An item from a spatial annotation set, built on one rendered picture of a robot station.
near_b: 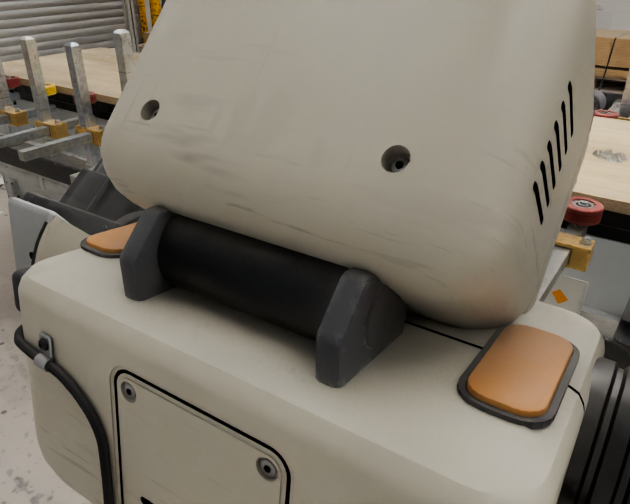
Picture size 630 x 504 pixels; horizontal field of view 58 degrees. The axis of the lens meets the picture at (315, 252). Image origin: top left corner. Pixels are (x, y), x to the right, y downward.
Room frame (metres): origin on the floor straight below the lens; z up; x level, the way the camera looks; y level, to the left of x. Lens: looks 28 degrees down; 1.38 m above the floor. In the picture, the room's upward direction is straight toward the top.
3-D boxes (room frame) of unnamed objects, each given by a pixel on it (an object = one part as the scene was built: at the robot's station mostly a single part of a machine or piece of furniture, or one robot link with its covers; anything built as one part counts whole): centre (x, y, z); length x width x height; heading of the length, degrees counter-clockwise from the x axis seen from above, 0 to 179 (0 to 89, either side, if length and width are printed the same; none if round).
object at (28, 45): (2.03, 0.97, 0.88); 0.04 x 0.04 x 0.48; 55
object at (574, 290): (1.03, -0.43, 0.75); 0.26 x 0.01 x 0.10; 55
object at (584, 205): (1.11, -0.57, 0.85); 0.08 x 0.08 x 0.11
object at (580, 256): (1.03, -0.49, 0.85); 0.14 x 0.06 x 0.05; 55
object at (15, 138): (1.97, 0.97, 0.81); 0.43 x 0.03 x 0.04; 145
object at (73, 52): (1.89, 0.76, 0.88); 0.04 x 0.04 x 0.48; 55
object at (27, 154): (1.82, 0.76, 0.83); 0.43 x 0.03 x 0.04; 145
